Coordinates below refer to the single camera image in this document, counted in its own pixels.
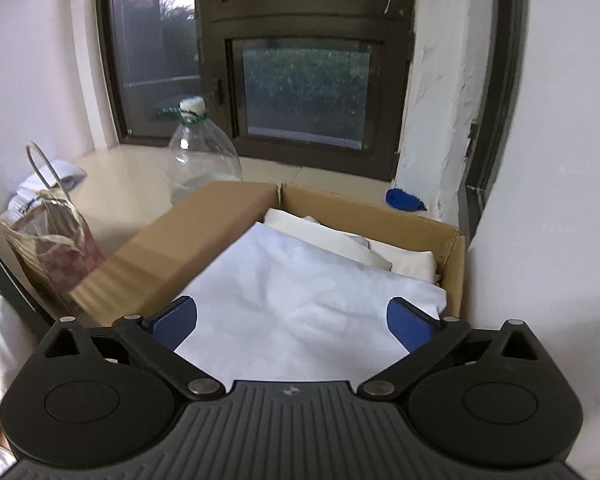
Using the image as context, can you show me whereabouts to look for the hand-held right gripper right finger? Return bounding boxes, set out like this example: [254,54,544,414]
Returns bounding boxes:
[356,296,541,401]

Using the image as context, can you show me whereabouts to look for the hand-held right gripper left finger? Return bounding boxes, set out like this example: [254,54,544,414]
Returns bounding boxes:
[42,296,226,401]

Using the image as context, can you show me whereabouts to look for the cardboard box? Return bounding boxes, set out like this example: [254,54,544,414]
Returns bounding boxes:
[70,181,467,331]

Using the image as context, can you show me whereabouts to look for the folded cream cloth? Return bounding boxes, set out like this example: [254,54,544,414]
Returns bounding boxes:
[264,207,395,272]
[367,239,441,286]

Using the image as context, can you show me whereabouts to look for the small blue object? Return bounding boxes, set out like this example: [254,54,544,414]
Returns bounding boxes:
[385,187,429,213]

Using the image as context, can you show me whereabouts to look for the checkered paper bag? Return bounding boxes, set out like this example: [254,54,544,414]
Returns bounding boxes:
[0,142,106,312]

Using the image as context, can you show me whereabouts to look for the beige windowsill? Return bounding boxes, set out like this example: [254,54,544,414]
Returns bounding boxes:
[65,146,431,241]

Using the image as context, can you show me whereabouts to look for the clear plastic bottle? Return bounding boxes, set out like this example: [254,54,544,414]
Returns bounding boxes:
[166,97,243,206]

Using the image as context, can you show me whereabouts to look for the white cloth bundle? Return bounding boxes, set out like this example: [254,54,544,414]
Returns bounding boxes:
[7,159,88,217]

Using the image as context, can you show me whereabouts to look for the green fuzzy wire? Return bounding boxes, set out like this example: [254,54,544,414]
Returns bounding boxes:
[156,105,206,126]

